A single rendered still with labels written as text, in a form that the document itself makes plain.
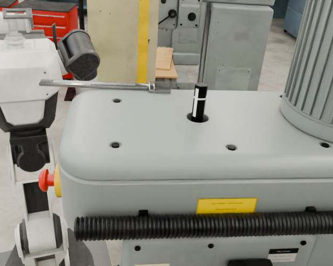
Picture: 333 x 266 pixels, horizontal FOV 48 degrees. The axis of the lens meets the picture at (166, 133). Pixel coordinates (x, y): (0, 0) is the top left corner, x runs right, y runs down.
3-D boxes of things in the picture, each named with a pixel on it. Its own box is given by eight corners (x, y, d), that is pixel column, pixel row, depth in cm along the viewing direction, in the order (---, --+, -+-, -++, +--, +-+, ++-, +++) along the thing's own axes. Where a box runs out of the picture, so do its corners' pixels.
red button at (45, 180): (38, 196, 65) (35, 178, 63) (42, 182, 68) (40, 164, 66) (57, 196, 65) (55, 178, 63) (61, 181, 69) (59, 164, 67)
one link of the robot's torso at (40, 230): (22, 245, 159) (7, 139, 150) (64, 237, 165) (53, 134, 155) (20, 263, 145) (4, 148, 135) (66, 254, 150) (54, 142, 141)
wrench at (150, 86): (37, 88, 68) (37, 84, 67) (42, 80, 71) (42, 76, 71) (170, 93, 70) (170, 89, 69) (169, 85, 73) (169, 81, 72)
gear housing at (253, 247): (121, 284, 63) (121, 243, 58) (121, 191, 84) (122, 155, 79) (307, 276, 67) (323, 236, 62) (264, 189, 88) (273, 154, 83)
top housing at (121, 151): (59, 248, 57) (48, 163, 48) (77, 152, 79) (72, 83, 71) (347, 239, 62) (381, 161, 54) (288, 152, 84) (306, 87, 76)
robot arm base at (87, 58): (63, 60, 143) (51, 37, 134) (94, 48, 144) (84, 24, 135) (72, 85, 134) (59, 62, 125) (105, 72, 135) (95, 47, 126)
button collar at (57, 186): (55, 204, 65) (52, 177, 62) (60, 182, 70) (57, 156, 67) (67, 203, 65) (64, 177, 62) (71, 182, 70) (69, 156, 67)
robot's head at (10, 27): (-4, 37, 122) (-9, 9, 118) (29, 36, 126) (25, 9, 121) (-5, 43, 117) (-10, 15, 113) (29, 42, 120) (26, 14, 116)
